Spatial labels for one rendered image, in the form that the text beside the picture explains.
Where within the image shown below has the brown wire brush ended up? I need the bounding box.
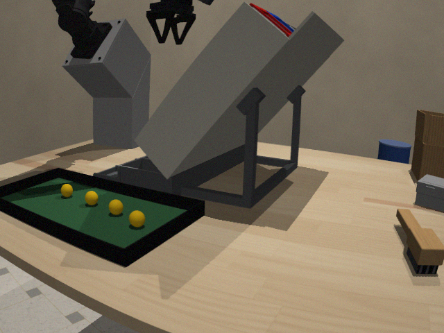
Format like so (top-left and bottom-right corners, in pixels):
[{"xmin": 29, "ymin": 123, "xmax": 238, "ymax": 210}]
[{"xmin": 396, "ymin": 209, "xmax": 444, "ymax": 274}]

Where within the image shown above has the brown cardboard box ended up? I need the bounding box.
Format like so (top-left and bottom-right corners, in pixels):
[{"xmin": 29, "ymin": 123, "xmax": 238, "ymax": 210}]
[{"xmin": 411, "ymin": 110, "xmax": 444, "ymax": 181}]

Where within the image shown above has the yellow marble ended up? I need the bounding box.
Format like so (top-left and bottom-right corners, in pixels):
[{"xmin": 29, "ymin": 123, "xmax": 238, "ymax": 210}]
[
  {"xmin": 129, "ymin": 210, "xmax": 145, "ymax": 227},
  {"xmin": 109, "ymin": 199, "xmax": 123, "ymax": 215},
  {"xmin": 61, "ymin": 184, "xmax": 73, "ymax": 197},
  {"xmin": 85, "ymin": 191, "xmax": 99, "ymax": 205}
]

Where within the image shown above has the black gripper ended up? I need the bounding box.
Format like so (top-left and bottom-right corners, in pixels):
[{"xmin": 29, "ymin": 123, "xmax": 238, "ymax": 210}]
[{"xmin": 146, "ymin": 0, "xmax": 196, "ymax": 45}]

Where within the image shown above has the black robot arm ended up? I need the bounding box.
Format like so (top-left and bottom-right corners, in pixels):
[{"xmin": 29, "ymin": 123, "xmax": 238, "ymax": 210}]
[{"xmin": 52, "ymin": 0, "xmax": 112, "ymax": 59}]

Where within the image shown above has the green tray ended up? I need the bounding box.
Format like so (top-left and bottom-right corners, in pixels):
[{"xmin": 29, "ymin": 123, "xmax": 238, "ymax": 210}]
[{"xmin": 0, "ymin": 168, "xmax": 205, "ymax": 267}]

